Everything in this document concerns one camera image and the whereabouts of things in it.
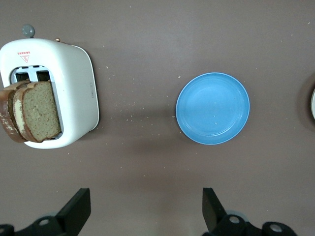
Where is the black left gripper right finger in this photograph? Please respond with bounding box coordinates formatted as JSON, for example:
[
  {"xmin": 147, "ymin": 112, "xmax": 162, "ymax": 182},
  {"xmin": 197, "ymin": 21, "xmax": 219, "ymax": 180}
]
[{"xmin": 202, "ymin": 188, "xmax": 295, "ymax": 236}]

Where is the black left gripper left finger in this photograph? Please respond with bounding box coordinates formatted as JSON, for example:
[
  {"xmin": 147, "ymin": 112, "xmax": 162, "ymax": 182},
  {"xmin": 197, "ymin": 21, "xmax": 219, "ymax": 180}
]
[{"xmin": 0, "ymin": 188, "xmax": 91, "ymax": 236}]

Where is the blue plate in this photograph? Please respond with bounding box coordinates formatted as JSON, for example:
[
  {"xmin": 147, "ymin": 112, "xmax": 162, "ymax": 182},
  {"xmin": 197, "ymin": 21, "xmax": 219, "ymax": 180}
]
[{"xmin": 175, "ymin": 72, "xmax": 251, "ymax": 145}]

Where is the beige plate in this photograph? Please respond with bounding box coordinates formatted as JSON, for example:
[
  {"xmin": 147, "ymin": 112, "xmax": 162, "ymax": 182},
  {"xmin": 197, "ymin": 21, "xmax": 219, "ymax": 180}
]
[{"xmin": 310, "ymin": 87, "xmax": 315, "ymax": 123}]

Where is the brown bread slice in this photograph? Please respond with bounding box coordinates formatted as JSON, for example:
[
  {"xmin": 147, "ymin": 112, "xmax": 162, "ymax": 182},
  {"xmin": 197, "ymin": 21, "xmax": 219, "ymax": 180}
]
[
  {"xmin": 0, "ymin": 80, "xmax": 31, "ymax": 144},
  {"xmin": 12, "ymin": 81, "xmax": 62, "ymax": 143}
]

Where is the white toaster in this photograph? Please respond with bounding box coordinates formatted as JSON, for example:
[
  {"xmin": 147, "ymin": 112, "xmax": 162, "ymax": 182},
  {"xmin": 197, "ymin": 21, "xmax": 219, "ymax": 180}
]
[{"xmin": 0, "ymin": 24, "xmax": 100, "ymax": 149}]

